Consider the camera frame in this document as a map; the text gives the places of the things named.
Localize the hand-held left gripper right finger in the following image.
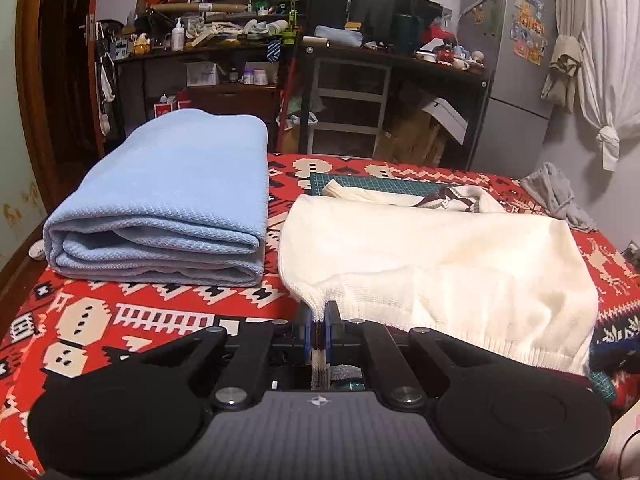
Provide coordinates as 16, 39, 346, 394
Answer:
324, 301, 551, 410

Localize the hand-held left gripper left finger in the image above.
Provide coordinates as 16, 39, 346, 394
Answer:
107, 306, 313, 410

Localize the cream knit vest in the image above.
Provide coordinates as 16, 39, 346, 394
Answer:
277, 182, 601, 391

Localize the red patterned blanket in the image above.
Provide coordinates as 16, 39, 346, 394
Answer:
0, 152, 640, 480

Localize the green cutting mat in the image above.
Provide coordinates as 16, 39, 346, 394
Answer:
309, 171, 618, 403

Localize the folded light blue towel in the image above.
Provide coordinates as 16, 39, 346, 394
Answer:
42, 110, 271, 288

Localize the stack of flattened cardboard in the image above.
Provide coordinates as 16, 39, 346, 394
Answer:
375, 105, 468, 166

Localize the white cardboard box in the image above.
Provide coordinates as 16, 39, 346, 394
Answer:
422, 96, 469, 145

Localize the wooden drawer cabinet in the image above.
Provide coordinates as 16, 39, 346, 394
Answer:
187, 82, 278, 123

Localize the grey garment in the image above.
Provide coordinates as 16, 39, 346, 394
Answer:
520, 162, 598, 233

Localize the silver refrigerator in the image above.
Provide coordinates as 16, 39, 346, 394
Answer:
459, 0, 558, 171

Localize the red and white box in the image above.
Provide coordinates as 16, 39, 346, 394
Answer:
152, 95, 193, 121

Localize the dark metal desk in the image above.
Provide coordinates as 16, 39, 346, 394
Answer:
297, 40, 493, 166

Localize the light blue pouch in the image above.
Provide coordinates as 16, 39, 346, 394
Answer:
314, 25, 365, 50

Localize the dark green kettle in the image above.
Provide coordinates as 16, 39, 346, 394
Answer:
392, 14, 426, 53

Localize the black monitor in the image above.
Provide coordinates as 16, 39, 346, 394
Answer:
350, 0, 443, 43

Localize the long cardboard tube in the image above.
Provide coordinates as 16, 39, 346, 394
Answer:
150, 2, 248, 15

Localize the cluster of fridge magnets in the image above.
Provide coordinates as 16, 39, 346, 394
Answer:
511, 0, 548, 66

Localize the wooden door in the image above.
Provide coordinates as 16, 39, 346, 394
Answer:
15, 0, 108, 201

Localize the white curtain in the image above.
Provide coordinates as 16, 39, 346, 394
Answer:
555, 0, 640, 171

